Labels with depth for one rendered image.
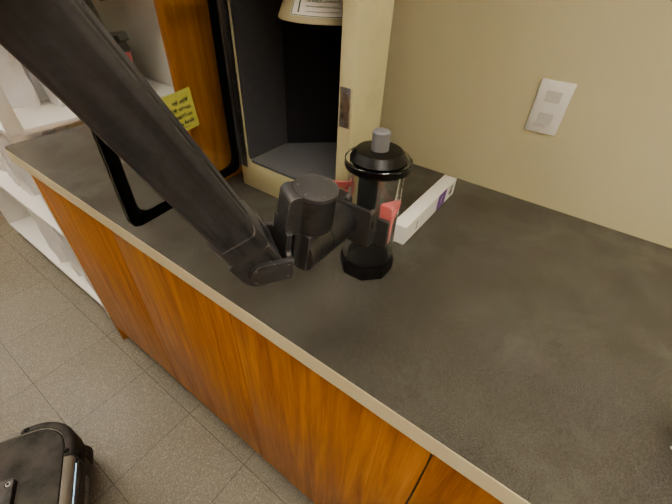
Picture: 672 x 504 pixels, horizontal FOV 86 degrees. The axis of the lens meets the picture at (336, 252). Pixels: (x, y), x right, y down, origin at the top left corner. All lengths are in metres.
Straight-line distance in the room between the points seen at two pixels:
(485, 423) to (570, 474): 0.10
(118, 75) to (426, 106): 0.88
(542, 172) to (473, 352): 0.58
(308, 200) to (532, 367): 0.43
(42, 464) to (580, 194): 1.64
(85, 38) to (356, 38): 0.43
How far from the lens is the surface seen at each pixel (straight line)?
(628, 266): 0.96
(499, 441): 0.56
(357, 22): 0.66
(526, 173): 1.07
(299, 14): 0.75
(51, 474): 1.45
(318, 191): 0.44
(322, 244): 0.49
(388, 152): 0.58
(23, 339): 2.21
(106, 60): 0.32
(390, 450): 0.71
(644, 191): 1.06
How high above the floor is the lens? 1.41
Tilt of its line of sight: 40 degrees down
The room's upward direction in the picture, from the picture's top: 3 degrees clockwise
